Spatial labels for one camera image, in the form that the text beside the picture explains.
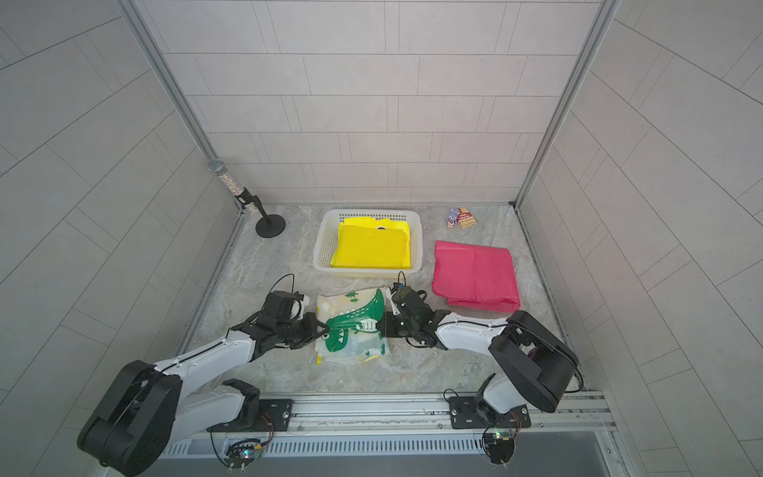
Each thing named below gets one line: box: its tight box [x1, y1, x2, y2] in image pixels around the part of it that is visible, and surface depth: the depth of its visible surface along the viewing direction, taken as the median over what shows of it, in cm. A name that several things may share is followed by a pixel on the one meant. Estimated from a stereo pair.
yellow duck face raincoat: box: [337, 216, 411, 238], surface depth 105 cm
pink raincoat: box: [432, 240, 521, 313], surface depth 93 cm
